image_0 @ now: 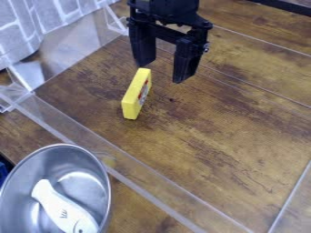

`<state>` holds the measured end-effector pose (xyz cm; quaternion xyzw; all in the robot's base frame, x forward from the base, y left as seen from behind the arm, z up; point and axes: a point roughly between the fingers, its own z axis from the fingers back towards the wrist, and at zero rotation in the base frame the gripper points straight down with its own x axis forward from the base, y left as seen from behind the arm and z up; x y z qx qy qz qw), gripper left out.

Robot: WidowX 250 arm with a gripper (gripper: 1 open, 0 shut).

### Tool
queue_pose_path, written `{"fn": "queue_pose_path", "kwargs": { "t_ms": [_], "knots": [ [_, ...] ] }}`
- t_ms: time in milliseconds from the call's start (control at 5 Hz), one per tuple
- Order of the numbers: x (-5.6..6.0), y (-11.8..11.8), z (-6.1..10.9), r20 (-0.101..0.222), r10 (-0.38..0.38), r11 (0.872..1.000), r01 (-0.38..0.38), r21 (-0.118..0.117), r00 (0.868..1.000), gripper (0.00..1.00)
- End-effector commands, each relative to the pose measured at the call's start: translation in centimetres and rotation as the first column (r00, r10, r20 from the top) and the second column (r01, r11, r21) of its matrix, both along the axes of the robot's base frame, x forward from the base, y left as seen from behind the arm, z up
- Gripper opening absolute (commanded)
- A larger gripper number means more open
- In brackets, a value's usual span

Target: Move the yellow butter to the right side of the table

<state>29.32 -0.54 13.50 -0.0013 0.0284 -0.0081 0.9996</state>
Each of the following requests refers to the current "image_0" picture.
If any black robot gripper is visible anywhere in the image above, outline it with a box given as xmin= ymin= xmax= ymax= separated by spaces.
xmin=128 ymin=0 xmax=212 ymax=84

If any yellow butter block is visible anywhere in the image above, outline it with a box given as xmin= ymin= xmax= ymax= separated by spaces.
xmin=122 ymin=68 xmax=152 ymax=120

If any grey brick pattern cloth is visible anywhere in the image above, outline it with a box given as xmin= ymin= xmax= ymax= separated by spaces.
xmin=0 ymin=0 xmax=120 ymax=71

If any clear acrylic barrier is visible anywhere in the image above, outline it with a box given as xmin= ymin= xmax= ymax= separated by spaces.
xmin=0 ymin=5 xmax=311 ymax=233

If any blue object at edge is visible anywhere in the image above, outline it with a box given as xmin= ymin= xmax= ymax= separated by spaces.
xmin=0 ymin=162 xmax=8 ymax=187

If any white wooden fish toy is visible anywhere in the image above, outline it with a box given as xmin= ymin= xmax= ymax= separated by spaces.
xmin=32 ymin=179 xmax=100 ymax=233

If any silver metal bowl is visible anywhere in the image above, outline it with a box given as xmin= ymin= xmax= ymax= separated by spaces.
xmin=0 ymin=143 xmax=114 ymax=233

